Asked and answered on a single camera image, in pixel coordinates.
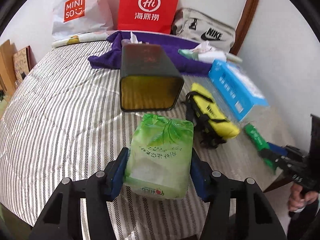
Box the green wet wipe packet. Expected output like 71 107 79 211
244 124 277 174

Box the green tissue pack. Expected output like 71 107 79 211
123 113 194 199

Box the white sponge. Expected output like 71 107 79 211
178 41 227 64

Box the person right hand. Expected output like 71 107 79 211
287 183 319 211

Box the yellow Adidas pouch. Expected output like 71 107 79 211
184 82 240 148

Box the blue tissue pack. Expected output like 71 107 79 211
208 60 269 121

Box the dark tin box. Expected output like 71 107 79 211
119 43 184 112

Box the purple towel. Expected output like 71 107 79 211
88 31 212 76

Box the brown decorated box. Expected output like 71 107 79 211
13 46 33 83

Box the beige Nike bag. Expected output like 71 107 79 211
171 8 235 52

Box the white Miniso plastic bag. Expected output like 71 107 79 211
52 0 114 41

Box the red Haidilao paper bag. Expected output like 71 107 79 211
117 0 178 34

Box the brown wooden door frame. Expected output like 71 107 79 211
230 0 259 55

